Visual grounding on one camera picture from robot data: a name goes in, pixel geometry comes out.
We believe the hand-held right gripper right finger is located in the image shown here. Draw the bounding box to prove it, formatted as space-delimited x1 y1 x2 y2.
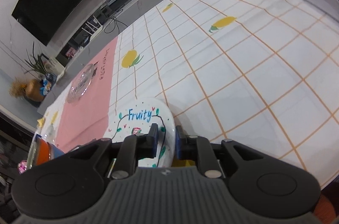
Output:
175 125 268 180

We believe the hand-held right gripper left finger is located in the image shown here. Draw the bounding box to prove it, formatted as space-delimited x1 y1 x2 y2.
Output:
67 123 160 180

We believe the white painted ceramic plate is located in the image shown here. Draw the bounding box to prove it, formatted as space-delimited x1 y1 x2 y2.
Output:
102 97 176 169

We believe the blue steel bowl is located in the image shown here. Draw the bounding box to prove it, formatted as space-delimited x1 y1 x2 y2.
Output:
49 144 65 161

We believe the orange steel bowl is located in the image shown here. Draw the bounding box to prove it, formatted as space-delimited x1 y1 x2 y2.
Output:
26 134 53 170

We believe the pink bottle print cloth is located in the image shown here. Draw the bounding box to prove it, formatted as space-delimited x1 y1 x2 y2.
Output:
53 36 119 154

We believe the checked lemon print tablecloth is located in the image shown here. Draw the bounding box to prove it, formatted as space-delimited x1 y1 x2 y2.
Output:
34 0 339 187

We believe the white printed vase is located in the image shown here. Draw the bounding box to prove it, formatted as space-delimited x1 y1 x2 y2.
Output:
51 61 65 78

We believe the blue snack packet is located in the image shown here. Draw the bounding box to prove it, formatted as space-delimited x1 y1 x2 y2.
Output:
40 73 57 96

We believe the white router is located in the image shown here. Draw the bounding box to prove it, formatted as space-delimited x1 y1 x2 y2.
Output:
84 16 103 37

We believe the golden vase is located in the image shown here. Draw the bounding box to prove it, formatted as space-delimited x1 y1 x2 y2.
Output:
26 79 47 102

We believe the pink round toy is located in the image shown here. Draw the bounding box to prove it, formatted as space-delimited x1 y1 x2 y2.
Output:
17 160 28 174

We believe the green plant in blue vase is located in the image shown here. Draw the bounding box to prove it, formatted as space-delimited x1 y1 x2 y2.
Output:
24 41 57 76

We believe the dried flower bouquet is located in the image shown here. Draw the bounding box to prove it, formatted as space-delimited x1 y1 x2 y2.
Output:
8 77 28 98

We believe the black cable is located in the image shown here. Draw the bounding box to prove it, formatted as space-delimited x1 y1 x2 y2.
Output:
104 16 128 34

